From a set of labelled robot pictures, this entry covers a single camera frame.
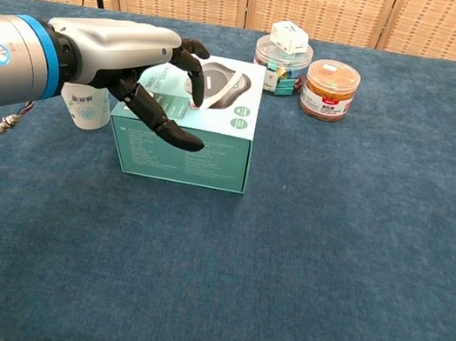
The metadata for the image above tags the teal speakerphone product box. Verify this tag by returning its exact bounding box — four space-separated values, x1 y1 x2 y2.
100 40 268 196

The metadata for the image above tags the clear jar of binder clips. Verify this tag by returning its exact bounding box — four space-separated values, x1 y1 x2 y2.
247 33 316 102

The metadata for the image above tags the blue carpet table cloth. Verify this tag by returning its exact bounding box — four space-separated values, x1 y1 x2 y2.
0 0 456 341

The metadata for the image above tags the white paper cup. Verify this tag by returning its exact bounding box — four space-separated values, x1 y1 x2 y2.
54 79 116 135

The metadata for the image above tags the small white cardboard box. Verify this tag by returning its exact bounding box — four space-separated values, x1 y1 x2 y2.
267 17 312 58

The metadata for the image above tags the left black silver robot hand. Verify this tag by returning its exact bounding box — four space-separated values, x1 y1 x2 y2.
30 6 225 155

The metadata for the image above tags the clear jar with red label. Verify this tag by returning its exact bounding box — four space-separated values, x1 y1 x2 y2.
297 56 364 126

